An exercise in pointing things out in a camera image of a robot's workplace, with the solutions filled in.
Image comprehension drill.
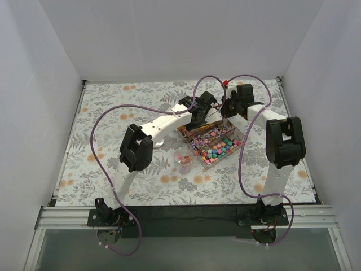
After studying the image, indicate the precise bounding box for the clear compartment candy box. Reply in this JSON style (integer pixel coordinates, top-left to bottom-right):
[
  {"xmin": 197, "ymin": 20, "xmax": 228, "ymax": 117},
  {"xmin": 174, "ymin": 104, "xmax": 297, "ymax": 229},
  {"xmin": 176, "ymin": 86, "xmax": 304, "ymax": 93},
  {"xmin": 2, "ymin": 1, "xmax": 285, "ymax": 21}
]
[{"xmin": 178, "ymin": 118, "xmax": 244, "ymax": 169}]

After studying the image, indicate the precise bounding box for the clear plastic jar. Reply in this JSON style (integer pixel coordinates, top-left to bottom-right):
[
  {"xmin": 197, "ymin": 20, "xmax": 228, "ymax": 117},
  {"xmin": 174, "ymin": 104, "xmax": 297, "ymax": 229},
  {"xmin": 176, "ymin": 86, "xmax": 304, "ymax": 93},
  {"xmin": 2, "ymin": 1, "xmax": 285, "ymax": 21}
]
[{"xmin": 174, "ymin": 148, "xmax": 194, "ymax": 174}]

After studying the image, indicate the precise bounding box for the silver round jar lid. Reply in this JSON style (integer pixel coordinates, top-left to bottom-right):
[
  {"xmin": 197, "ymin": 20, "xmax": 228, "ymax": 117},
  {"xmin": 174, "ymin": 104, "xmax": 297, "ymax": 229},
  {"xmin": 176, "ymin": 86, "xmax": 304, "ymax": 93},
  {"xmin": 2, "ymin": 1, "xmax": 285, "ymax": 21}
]
[{"xmin": 152, "ymin": 137, "xmax": 165, "ymax": 148}]

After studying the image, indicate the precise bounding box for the yellow plastic scoop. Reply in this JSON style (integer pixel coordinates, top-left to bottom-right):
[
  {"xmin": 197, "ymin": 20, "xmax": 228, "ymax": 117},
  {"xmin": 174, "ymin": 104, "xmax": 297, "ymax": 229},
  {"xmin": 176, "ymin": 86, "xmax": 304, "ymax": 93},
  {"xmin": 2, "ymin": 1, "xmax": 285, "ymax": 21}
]
[{"xmin": 177, "ymin": 126, "xmax": 188, "ymax": 133}]

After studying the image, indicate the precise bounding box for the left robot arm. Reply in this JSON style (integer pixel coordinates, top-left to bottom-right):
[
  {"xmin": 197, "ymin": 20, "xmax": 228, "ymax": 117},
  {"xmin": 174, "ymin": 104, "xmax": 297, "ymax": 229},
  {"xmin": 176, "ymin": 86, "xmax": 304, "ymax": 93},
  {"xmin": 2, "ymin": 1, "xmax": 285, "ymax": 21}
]
[{"xmin": 90, "ymin": 91, "xmax": 221, "ymax": 226}]

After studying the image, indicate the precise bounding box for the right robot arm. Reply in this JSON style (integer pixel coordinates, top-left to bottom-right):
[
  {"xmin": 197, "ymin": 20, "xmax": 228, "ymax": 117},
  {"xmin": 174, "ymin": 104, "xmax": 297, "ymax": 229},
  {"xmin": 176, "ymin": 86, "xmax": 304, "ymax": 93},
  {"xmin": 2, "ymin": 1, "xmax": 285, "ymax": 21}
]
[{"xmin": 221, "ymin": 81, "xmax": 306, "ymax": 225}]

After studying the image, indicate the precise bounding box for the floral patterned table mat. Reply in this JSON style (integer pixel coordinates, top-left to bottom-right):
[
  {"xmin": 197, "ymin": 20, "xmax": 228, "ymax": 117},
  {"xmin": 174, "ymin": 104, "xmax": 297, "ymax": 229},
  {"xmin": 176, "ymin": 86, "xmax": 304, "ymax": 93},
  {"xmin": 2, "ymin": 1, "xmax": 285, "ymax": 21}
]
[{"xmin": 55, "ymin": 78, "xmax": 316, "ymax": 206}]

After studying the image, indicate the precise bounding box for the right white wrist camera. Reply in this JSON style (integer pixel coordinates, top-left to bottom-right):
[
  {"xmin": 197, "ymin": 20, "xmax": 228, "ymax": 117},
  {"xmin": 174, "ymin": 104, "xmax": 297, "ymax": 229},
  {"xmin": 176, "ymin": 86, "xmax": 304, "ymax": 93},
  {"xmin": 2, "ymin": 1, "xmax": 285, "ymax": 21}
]
[{"xmin": 223, "ymin": 80, "xmax": 237, "ymax": 99}]

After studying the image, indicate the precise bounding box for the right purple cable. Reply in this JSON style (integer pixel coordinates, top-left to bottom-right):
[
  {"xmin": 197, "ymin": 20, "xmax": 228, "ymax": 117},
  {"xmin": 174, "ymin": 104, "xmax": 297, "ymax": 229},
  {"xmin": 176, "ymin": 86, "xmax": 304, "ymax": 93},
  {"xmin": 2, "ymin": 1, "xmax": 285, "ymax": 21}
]
[{"xmin": 222, "ymin": 74, "xmax": 296, "ymax": 247}]

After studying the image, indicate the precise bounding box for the purple cable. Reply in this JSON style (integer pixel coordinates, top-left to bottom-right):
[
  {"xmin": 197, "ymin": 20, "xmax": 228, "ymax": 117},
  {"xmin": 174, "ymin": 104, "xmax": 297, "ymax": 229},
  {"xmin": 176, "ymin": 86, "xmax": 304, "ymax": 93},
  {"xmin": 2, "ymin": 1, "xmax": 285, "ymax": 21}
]
[
  {"xmin": 222, "ymin": 74, "xmax": 296, "ymax": 247},
  {"xmin": 89, "ymin": 75, "xmax": 228, "ymax": 256}
]

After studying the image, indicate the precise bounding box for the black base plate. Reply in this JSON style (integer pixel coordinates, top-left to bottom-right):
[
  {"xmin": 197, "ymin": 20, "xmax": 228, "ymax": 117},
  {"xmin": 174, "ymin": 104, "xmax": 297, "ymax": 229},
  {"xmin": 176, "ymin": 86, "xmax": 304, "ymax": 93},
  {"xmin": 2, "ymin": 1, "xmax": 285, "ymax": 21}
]
[{"xmin": 87, "ymin": 204, "xmax": 290, "ymax": 239}]

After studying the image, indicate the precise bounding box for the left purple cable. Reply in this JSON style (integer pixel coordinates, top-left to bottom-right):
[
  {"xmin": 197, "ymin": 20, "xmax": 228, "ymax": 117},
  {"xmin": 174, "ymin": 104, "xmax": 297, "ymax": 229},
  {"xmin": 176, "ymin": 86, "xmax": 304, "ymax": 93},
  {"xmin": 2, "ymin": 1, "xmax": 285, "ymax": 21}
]
[{"xmin": 89, "ymin": 75, "xmax": 228, "ymax": 256}]

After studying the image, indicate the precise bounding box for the aluminium frame rail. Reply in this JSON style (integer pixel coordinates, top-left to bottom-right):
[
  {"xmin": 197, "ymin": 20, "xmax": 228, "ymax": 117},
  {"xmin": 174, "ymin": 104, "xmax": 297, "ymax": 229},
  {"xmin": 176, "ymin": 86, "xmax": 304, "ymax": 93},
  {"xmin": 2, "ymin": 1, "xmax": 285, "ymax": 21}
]
[{"xmin": 25, "ymin": 204, "xmax": 353, "ymax": 270}]

